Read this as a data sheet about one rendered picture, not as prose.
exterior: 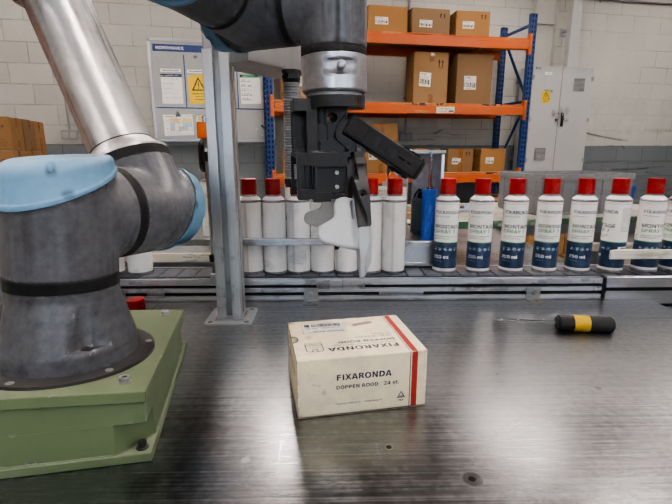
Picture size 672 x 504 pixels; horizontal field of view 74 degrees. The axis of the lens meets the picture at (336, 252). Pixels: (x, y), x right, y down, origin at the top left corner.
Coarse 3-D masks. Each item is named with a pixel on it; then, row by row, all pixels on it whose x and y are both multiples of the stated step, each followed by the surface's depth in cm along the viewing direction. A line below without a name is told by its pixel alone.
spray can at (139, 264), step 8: (128, 256) 96; (136, 256) 96; (144, 256) 97; (128, 264) 97; (136, 264) 96; (144, 264) 97; (152, 264) 99; (128, 272) 98; (136, 272) 97; (144, 272) 97
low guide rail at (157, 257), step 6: (126, 258) 101; (156, 258) 102; (162, 258) 102; (168, 258) 102; (174, 258) 102; (180, 258) 102; (186, 258) 102; (192, 258) 102; (198, 258) 102; (204, 258) 102
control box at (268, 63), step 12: (288, 48) 80; (300, 48) 83; (240, 60) 74; (252, 60) 74; (264, 60) 76; (276, 60) 78; (288, 60) 81; (300, 60) 84; (252, 72) 84; (264, 72) 84; (276, 72) 84
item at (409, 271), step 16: (160, 272) 99; (176, 272) 99; (192, 272) 99; (208, 272) 99; (288, 272) 99; (416, 272) 99; (432, 272) 99; (464, 272) 99; (496, 272) 99; (528, 272) 99; (560, 272) 99; (592, 272) 99
